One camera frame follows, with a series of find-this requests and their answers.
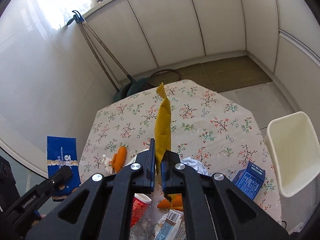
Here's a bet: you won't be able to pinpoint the red instant noodle cup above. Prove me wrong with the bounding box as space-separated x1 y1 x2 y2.
130 193 152 227

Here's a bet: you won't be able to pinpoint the white tissue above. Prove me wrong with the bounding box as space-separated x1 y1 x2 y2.
101 154 114 176

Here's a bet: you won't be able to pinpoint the yellow snack wrapper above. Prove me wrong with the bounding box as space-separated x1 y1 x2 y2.
155 83 171 175

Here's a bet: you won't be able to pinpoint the white plastic trash bin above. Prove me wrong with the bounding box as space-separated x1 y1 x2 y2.
266 111 320 198

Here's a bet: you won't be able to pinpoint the white kitchen cabinets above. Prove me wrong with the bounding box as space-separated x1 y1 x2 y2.
82 0 320 111

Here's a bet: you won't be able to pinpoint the orange peel pieces near cup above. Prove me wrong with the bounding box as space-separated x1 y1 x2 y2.
157 194 183 211

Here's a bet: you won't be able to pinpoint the crumpled white paper ball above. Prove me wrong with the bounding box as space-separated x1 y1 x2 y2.
181 157 208 176

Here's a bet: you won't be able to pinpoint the blue white small box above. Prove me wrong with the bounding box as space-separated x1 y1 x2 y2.
232 161 266 200

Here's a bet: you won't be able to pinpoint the orange peel piece on table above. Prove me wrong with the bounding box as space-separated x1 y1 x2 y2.
111 146 127 173

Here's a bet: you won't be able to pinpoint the clear plastic wrapper with barcode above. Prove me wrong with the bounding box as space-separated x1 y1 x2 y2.
129 210 187 240

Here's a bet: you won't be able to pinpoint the floral tablecloth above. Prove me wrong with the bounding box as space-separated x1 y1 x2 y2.
79 80 281 225

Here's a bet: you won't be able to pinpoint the brown floor mat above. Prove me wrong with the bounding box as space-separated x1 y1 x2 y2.
177 56 272 93

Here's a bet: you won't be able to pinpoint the white sliding door frame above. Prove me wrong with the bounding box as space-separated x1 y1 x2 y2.
0 115 48 178

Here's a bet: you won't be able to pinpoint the green dustpan with handle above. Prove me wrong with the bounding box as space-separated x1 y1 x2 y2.
66 11 130 102

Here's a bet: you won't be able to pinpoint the broom with wooden handle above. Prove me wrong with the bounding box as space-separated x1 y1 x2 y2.
72 10 150 96

